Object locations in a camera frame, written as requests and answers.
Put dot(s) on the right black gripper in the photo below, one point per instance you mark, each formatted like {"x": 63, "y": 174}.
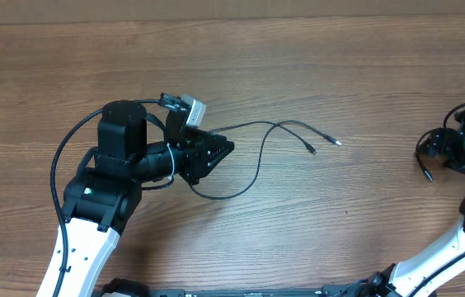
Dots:
{"x": 443, "y": 141}

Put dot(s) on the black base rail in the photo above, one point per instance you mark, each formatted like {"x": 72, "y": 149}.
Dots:
{"x": 125, "y": 288}

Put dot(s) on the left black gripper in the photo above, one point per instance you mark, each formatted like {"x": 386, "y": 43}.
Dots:
{"x": 197, "y": 148}

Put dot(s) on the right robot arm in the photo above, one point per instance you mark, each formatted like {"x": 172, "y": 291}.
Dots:
{"x": 443, "y": 259}

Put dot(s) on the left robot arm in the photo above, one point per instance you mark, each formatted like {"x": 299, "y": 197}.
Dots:
{"x": 134, "y": 147}

